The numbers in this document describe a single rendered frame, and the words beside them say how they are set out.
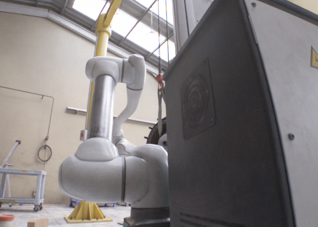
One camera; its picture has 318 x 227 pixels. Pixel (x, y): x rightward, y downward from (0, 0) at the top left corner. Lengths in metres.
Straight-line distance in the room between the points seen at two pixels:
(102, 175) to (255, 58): 0.57
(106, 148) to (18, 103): 6.95
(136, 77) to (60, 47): 7.68
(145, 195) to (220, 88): 0.48
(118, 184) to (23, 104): 7.02
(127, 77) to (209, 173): 0.86
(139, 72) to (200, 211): 0.87
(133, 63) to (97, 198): 0.69
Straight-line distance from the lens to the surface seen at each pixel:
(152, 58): 9.81
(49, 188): 7.27
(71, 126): 7.60
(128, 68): 1.12
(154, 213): 0.72
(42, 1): 9.57
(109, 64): 1.11
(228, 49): 0.33
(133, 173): 0.71
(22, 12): 9.23
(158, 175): 0.72
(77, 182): 0.71
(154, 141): 1.75
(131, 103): 1.23
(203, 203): 0.37
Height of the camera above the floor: 0.54
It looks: 23 degrees up
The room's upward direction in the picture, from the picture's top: 2 degrees counter-clockwise
